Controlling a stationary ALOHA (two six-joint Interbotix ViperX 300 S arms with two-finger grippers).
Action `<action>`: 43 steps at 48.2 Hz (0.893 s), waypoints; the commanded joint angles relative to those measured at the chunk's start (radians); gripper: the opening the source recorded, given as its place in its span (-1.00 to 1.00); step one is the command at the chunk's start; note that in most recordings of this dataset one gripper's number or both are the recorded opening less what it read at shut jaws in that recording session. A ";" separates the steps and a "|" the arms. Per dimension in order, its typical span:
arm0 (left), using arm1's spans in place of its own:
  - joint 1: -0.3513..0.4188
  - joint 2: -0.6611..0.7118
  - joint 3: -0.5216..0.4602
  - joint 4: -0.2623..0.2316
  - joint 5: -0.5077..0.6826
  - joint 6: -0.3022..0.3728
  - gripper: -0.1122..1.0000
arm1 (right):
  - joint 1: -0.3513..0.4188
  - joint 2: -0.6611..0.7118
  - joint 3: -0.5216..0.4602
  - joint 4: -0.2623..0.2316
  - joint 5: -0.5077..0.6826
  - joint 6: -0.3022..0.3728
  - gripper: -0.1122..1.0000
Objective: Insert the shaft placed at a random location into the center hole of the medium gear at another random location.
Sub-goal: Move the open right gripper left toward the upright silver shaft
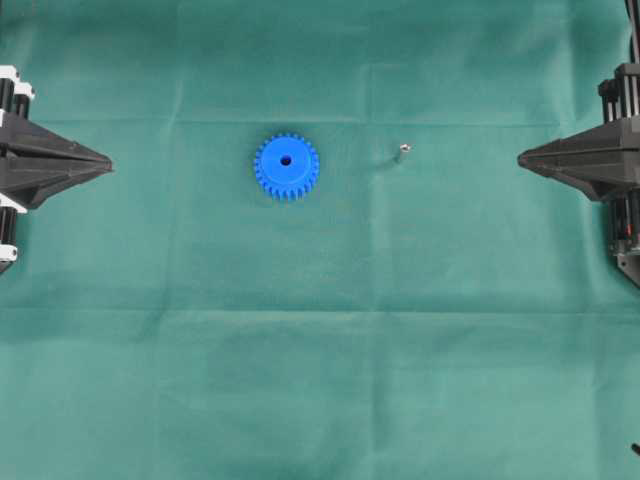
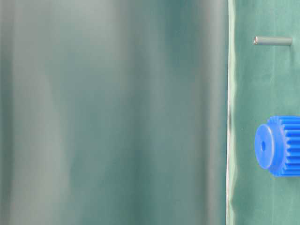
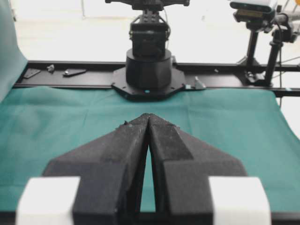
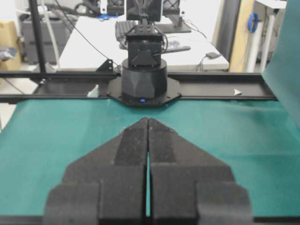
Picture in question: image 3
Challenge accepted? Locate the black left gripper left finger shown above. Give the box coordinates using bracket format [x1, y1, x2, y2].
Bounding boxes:
[43, 113, 149, 225]

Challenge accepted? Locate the black aluminium frame rail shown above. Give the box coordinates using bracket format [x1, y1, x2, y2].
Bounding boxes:
[14, 61, 300, 98]

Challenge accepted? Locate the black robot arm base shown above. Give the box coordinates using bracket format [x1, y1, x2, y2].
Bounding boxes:
[112, 0, 189, 99]

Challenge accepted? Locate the green table cloth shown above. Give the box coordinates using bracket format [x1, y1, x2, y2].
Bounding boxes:
[0, 87, 300, 212]

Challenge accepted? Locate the black camera stand post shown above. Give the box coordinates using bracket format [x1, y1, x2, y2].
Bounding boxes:
[237, 22, 264, 68]

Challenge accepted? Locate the black flat bracket plate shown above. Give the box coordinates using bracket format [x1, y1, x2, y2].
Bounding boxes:
[63, 68, 87, 77]

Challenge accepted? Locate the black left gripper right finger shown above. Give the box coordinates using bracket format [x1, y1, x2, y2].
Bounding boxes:
[148, 114, 247, 225]

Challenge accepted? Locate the black flat square plate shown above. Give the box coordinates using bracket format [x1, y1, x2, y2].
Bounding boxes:
[23, 68, 41, 79]

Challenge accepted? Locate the small grey corner bracket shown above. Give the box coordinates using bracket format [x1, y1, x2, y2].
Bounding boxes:
[46, 64, 55, 74]

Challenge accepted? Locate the grey depth camera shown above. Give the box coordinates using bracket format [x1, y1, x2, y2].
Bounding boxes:
[229, 0, 278, 22]

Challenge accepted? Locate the silver corner bracket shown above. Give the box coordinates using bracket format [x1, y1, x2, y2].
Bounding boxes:
[195, 76, 206, 90]

